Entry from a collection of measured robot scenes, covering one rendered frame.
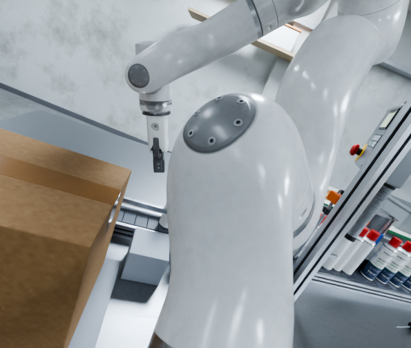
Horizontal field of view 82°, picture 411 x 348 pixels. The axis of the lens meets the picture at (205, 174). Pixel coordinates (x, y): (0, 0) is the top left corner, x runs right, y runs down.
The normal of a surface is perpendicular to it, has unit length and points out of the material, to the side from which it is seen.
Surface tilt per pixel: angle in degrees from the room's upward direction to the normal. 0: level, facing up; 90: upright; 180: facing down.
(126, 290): 0
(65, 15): 90
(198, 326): 56
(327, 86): 77
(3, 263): 90
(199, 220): 92
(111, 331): 0
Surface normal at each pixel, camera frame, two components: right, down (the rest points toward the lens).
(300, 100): -0.67, 0.19
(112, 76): -0.07, 0.35
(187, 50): 0.52, 0.05
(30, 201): 0.37, -0.86
